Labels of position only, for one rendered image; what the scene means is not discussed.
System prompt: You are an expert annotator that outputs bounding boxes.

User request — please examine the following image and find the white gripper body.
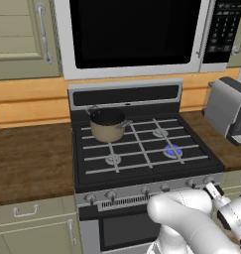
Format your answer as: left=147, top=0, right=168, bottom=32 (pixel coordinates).
left=203, top=182, right=231, bottom=208

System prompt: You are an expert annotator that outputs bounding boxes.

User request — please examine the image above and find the black and silver stove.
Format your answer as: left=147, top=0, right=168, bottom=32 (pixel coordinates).
left=67, top=77, right=226, bottom=254

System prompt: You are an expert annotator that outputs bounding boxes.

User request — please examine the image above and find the beige drawer front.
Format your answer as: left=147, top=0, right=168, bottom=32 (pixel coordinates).
left=0, top=194, right=78, bottom=227
left=220, top=168, right=241, bottom=192

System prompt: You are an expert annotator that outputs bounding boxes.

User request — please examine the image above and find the silver and black coffee machine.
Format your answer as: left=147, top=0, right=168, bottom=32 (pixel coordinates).
left=202, top=76, right=241, bottom=147

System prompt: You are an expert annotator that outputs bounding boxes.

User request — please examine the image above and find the silver oven door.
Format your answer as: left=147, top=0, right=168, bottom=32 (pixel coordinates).
left=78, top=197, right=166, bottom=254

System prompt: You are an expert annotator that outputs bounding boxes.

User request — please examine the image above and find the beige pot with black inside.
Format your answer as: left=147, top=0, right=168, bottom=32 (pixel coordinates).
left=84, top=104, right=134, bottom=144

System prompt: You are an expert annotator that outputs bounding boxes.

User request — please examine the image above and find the silver microwave oven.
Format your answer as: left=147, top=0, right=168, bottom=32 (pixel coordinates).
left=53, top=0, right=241, bottom=81

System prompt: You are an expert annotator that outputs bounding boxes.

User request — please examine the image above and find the black microwave door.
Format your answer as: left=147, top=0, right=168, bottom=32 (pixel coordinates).
left=53, top=0, right=211, bottom=81

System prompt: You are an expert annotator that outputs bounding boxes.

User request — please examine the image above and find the beige base cupboard door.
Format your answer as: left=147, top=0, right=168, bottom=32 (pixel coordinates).
left=0, top=212, right=82, bottom=254

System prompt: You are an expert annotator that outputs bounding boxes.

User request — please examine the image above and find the beige wall cupboard door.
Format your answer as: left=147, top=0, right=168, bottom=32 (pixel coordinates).
left=226, top=0, right=241, bottom=68
left=0, top=0, right=62, bottom=81

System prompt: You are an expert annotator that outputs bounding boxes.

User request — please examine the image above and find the silver cupboard door handle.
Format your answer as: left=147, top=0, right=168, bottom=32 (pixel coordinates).
left=35, top=2, right=54, bottom=64
left=66, top=218, right=77, bottom=247
left=231, top=31, right=241, bottom=57

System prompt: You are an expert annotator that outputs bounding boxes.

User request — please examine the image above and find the silver microwave door handle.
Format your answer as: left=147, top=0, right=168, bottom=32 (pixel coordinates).
left=195, top=0, right=212, bottom=60

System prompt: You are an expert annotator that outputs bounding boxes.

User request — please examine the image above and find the silver drawer handle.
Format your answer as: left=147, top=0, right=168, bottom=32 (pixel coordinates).
left=12, top=203, right=41, bottom=218

